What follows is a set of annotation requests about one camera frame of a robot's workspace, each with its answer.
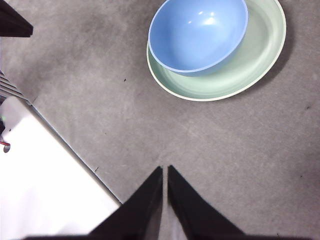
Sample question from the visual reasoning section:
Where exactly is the blue ribbed bowl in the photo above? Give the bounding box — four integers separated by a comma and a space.
147, 0, 250, 78

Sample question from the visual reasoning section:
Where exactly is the green round plate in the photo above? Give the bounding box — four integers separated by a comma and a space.
146, 0, 288, 102

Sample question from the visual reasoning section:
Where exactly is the ridged metal profile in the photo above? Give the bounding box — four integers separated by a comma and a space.
0, 70, 33, 106

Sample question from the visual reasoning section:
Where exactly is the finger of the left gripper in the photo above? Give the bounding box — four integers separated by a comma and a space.
0, 0, 34, 38

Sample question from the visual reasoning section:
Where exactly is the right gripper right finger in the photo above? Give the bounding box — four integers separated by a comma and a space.
167, 164, 320, 240

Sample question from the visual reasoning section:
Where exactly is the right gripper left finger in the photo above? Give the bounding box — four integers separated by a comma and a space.
22, 166, 164, 240

